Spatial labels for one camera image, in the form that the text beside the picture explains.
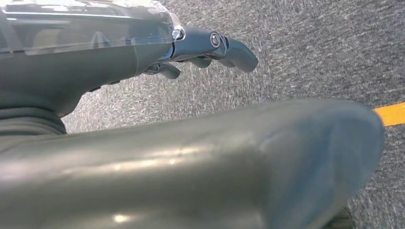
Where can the yellow floor tape square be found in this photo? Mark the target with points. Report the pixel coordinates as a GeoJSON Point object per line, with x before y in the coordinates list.
{"type": "Point", "coordinates": [390, 113]}

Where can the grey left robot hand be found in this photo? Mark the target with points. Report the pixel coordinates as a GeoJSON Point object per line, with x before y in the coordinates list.
{"type": "Point", "coordinates": [189, 173]}

